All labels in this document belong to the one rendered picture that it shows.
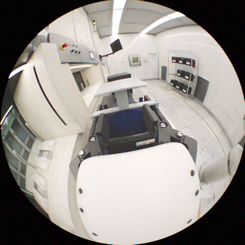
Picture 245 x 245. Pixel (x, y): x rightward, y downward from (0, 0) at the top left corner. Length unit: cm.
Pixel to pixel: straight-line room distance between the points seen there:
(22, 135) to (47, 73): 96
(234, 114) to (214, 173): 237
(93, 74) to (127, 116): 158
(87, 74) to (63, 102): 149
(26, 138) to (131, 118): 122
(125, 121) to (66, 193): 42
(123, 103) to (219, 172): 49
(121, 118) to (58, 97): 29
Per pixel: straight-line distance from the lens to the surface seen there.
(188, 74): 289
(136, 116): 27
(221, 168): 43
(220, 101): 280
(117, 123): 28
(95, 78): 177
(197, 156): 52
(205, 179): 51
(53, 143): 58
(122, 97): 20
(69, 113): 38
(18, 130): 122
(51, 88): 37
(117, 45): 187
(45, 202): 59
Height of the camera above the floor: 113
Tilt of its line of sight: 44 degrees down
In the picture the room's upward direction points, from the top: 14 degrees counter-clockwise
